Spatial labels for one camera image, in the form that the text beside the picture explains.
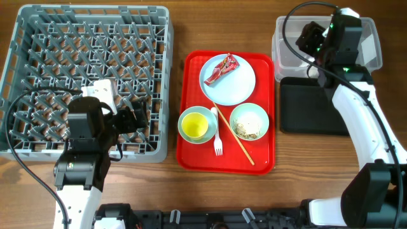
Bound light blue small bowl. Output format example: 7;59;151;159
177;106;217;144

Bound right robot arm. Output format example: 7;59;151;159
293;8;406;228

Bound white plastic fork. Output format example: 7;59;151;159
210;107;223;156

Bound light blue dinner plate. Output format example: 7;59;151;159
198;54;256;106

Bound grey plastic dishwasher rack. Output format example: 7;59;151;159
1;5;174;163

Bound wooden chopstick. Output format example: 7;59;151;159
212;102;255;166

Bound green bowl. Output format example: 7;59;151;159
229;103;270;141

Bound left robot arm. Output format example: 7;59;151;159
53;97;148;228

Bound yellow plastic cup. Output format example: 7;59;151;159
181;112;209;140

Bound rice food scraps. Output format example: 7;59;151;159
233;116;261;140

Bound clear plastic waste bin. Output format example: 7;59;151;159
272;16;383;82

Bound red snack wrapper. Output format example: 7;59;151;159
204;53;240;86

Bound red plastic serving tray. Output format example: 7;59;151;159
177;50;275;176

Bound black plastic tray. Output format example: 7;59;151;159
280;77;349;136

